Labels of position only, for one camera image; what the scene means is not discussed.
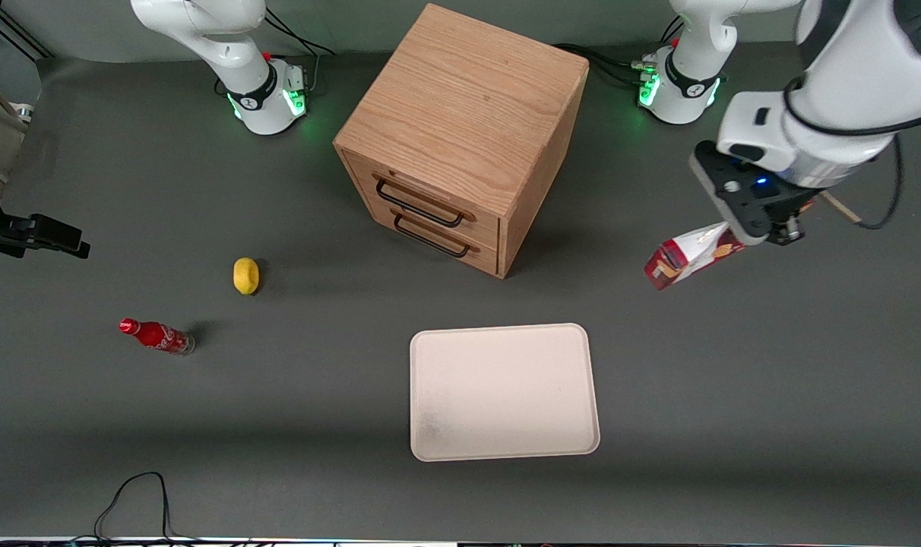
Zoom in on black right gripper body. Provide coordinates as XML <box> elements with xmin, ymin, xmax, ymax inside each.
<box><xmin>0</xmin><ymin>182</ymin><xmax>34</xmax><ymax>258</ymax></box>

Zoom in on grey black left gripper body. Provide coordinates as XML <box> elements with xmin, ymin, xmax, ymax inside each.
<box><xmin>690</xmin><ymin>141</ymin><xmax>815</xmax><ymax>247</ymax></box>

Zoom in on red cookie box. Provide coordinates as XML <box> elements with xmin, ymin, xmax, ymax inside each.
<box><xmin>644</xmin><ymin>223</ymin><xmax>749</xmax><ymax>292</ymax></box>

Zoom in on beige plastic tray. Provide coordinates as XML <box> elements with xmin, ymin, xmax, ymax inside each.
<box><xmin>410</xmin><ymin>323</ymin><xmax>601</xmax><ymax>463</ymax></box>

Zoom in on small wooden stick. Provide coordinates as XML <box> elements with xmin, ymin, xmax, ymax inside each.
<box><xmin>819</xmin><ymin>190</ymin><xmax>862</xmax><ymax>225</ymax></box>

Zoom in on red cola bottle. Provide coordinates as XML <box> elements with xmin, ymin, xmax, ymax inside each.
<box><xmin>119</xmin><ymin>318</ymin><xmax>196</xmax><ymax>356</ymax></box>

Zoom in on yellow lemon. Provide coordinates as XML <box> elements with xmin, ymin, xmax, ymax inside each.
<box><xmin>233</xmin><ymin>257</ymin><xmax>261</xmax><ymax>296</ymax></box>

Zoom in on wooden drawer cabinet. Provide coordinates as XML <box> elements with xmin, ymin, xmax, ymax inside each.
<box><xmin>333</xmin><ymin>3</ymin><xmax>590</xmax><ymax>280</ymax></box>

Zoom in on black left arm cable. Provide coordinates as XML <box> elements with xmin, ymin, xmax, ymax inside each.
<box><xmin>783</xmin><ymin>76</ymin><xmax>921</xmax><ymax>230</ymax></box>

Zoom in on black aluminium frame rail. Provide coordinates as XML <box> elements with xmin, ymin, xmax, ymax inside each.
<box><xmin>0</xmin><ymin>6</ymin><xmax>53</xmax><ymax>62</ymax></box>

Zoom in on black left base cables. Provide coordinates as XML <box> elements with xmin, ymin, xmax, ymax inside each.
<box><xmin>554</xmin><ymin>15</ymin><xmax>683</xmax><ymax>87</ymax></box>

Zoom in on black base cables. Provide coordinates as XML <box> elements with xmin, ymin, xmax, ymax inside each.
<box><xmin>263</xmin><ymin>8</ymin><xmax>337</xmax><ymax>96</ymax></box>
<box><xmin>554</xmin><ymin>15</ymin><xmax>683</xmax><ymax>87</ymax></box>

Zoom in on thin black looped cable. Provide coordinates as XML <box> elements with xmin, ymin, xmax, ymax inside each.
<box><xmin>94</xmin><ymin>471</ymin><xmax>203</xmax><ymax>545</ymax></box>

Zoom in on short black drawer handle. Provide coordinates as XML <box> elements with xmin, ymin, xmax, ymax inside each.
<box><xmin>391</xmin><ymin>209</ymin><xmax>481</xmax><ymax>259</ymax></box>

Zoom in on black right base cables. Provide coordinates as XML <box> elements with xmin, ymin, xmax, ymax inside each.
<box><xmin>263</xmin><ymin>8</ymin><xmax>337</xmax><ymax>96</ymax></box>

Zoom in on long black drawer handle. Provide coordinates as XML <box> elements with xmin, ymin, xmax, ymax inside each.
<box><xmin>374</xmin><ymin>173</ymin><xmax>477</xmax><ymax>229</ymax></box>

